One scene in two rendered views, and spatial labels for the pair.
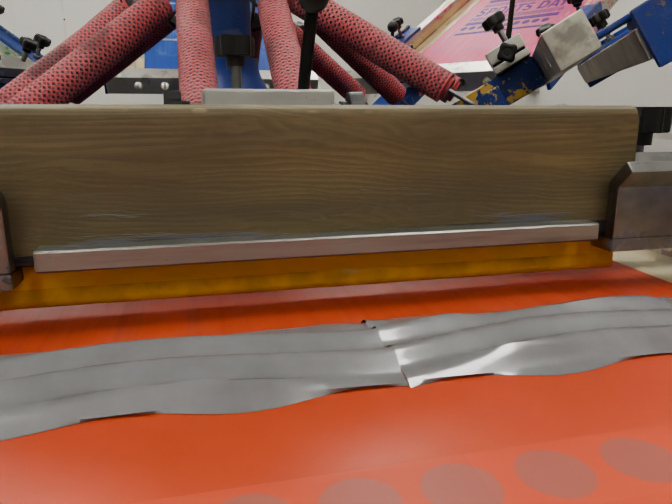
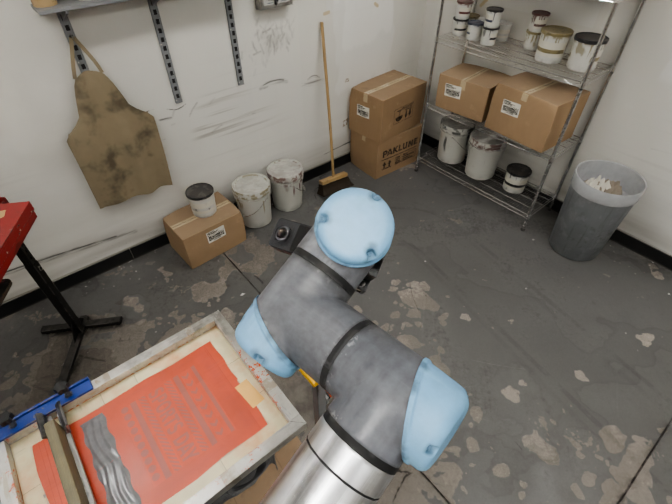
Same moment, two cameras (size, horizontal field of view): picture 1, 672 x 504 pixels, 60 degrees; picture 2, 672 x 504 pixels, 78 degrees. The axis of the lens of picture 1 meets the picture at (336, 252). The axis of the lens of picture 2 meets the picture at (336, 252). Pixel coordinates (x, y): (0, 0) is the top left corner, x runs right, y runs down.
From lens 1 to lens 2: 1.42 m
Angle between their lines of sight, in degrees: 98
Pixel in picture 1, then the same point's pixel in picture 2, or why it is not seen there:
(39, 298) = not seen: outside the picture
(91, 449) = (139, 483)
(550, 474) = (138, 438)
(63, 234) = not seen: outside the picture
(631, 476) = (137, 431)
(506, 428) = (129, 443)
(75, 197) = not seen: outside the picture
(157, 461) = (140, 475)
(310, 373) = (120, 468)
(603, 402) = (122, 434)
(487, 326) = (103, 449)
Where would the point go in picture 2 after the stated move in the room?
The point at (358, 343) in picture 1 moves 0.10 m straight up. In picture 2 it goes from (109, 466) to (96, 453)
